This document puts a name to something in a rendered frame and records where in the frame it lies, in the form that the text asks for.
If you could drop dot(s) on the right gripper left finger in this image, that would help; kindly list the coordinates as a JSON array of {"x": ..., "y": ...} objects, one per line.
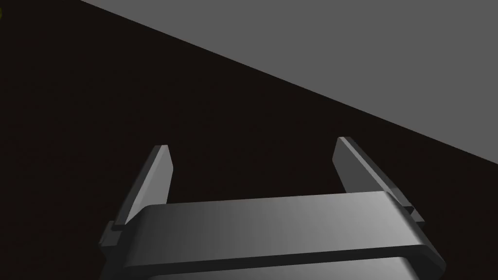
[{"x": 152, "y": 182}]

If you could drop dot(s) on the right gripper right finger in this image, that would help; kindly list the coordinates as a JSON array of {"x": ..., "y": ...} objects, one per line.
[{"x": 360, "y": 169}]

